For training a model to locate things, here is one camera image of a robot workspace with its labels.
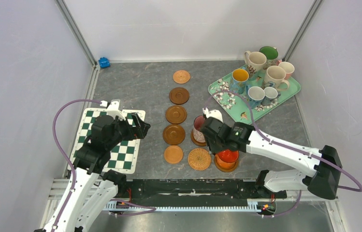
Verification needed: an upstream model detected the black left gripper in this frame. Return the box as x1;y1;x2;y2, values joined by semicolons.
106;112;150;149

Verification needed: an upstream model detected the brown wooden saucer coaster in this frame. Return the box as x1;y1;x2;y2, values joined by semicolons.
165;105;188;124
162;124;186;145
169;87;189;105
190;131;207;146

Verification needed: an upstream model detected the pink patterned mug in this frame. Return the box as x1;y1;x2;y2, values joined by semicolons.
193;116;205;143

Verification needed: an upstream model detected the orange mug black handle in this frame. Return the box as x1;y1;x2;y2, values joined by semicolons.
216;149;239;168

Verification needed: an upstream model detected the woven rattan coaster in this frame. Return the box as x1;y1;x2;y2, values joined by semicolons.
188;148;212;171

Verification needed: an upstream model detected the brown ridged wooden coaster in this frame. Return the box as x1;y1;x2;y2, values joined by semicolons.
214;155;239;173

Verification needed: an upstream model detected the light orange wooden coaster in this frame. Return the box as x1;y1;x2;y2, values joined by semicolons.
163;145;183;164

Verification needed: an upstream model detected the blue patterned mug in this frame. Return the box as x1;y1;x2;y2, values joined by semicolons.
244;85;265;109

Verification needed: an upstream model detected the yellow inside mug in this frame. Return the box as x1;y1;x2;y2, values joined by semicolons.
230;69;249;94

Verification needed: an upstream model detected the light cork coaster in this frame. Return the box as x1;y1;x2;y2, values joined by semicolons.
173;70;191;84

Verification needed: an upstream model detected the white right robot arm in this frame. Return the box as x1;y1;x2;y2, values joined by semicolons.
200;117;341;200

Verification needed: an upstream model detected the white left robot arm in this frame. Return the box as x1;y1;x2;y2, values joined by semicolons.
41;110;151;232

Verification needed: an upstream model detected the green white chessboard mat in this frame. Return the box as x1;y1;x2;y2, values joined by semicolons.
70;108;141;174

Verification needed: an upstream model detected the mint green floral tray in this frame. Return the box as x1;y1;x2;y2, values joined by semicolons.
208;72;301;124

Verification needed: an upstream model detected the small white blue mug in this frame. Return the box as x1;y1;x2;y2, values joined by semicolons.
261;87;280;106

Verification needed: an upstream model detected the blue toy block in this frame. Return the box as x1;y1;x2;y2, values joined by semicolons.
98;57;110;69

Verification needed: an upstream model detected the large cream mug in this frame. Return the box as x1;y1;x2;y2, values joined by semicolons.
261;66;290;91

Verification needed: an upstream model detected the white floral mug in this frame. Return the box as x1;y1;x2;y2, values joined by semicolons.
244;51;267;77

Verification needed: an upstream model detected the pink white mug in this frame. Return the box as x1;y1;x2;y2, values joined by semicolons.
276;60;295;80

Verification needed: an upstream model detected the green inside mug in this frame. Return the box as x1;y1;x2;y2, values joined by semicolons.
259;46;279;69

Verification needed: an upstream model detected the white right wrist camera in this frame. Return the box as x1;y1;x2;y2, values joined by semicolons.
203;107;223;122

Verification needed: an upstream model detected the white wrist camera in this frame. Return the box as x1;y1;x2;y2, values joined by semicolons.
106;99;126;121
203;107;223;122

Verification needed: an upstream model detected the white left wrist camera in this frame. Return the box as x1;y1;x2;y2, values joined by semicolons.
106;99;126;121

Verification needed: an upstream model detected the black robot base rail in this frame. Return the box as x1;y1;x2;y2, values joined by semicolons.
115;179;287;207

